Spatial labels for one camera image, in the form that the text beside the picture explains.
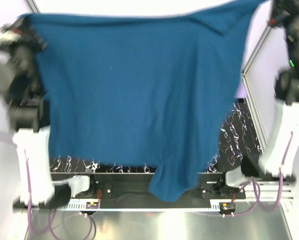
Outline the right aluminium frame post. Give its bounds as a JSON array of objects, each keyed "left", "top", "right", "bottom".
[{"left": 241, "top": 22, "right": 275, "bottom": 76}]

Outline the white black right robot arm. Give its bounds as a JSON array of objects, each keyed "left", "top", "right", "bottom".
[{"left": 216, "top": 0, "right": 299, "bottom": 198}]

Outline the folded purple t shirt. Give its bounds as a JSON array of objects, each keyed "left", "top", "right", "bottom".
[{"left": 235, "top": 81, "right": 247, "bottom": 99}]

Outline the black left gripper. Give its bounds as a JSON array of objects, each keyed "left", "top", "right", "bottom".
[{"left": 0, "top": 14, "right": 48, "bottom": 92}]

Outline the white slotted cable duct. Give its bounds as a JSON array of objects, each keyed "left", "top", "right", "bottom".
[{"left": 59, "top": 198, "right": 220, "bottom": 212}]

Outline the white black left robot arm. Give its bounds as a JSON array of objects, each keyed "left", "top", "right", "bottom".
[{"left": 0, "top": 17, "right": 98, "bottom": 210}]

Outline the aluminium front rail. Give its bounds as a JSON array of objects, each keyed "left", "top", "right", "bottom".
[{"left": 244, "top": 181, "right": 294, "bottom": 202}]

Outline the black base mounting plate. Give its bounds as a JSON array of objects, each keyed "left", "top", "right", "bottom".
[{"left": 73, "top": 173, "right": 246, "bottom": 211}]

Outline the blue t shirt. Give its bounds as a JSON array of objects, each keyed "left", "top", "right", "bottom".
[{"left": 28, "top": 0, "right": 260, "bottom": 202}]

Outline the aluminium frame post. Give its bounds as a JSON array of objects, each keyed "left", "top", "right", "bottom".
[
  {"left": 241, "top": 22, "right": 275, "bottom": 76},
  {"left": 24, "top": 0, "right": 40, "bottom": 13}
]

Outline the left aluminium frame post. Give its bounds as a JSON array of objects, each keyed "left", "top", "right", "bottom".
[{"left": 24, "top": 0, "right": 40, "bottom": 13}]

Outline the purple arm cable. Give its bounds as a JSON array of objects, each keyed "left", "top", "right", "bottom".
[
  {"left": 235, "top": 129, "right": 295, "bottom": 216},
  {"left": 0, "top": 127, "right": 98, "bottom": 240}
]

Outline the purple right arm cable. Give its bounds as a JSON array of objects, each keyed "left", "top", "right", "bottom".
[{"left": 235, "top": 129, "right": 295, "bottom": 216}]

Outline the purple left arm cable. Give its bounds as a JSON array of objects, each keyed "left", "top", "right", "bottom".
[{"left": 0, "top": 127, "right": 98, "bottom": 240}]

